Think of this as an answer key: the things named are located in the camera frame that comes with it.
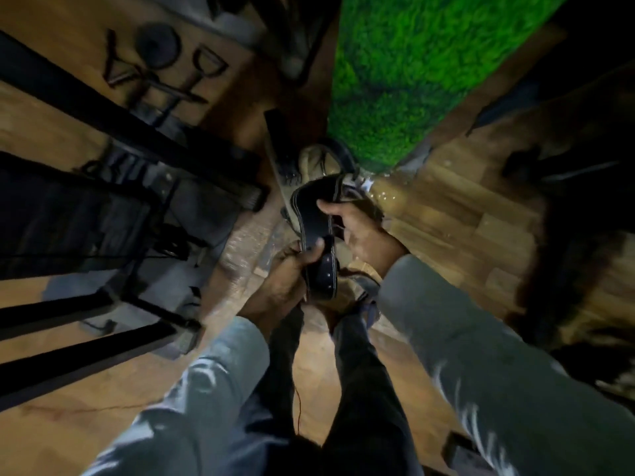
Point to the person's leg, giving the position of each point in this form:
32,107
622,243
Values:
369,406
280,391

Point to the person's left hand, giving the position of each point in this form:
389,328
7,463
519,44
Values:
278,292

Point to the person's right thumb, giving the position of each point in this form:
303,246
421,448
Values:
331,208

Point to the person's right forearm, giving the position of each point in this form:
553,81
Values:
501,386

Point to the black leather lifting belt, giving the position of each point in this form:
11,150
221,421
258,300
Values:
313,218

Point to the person's right leg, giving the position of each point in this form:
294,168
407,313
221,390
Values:
369,406

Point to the person's left forearm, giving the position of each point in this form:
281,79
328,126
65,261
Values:
198,406

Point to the green artificial grass panel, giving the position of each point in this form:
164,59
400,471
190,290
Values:
407,69

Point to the black straight bar attachment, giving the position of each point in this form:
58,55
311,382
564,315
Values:
176,90

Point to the person's left leg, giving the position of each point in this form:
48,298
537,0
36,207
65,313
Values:
280,391

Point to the person's right hand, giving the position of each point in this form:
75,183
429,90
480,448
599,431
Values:
364,237

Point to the person's left thumb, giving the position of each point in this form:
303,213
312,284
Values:
313,250

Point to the person's right shoe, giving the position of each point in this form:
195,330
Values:
366,297

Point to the black gym machine frame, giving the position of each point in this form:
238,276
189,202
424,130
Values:
99,213

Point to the black round weight plate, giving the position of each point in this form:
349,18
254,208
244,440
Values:
158,42

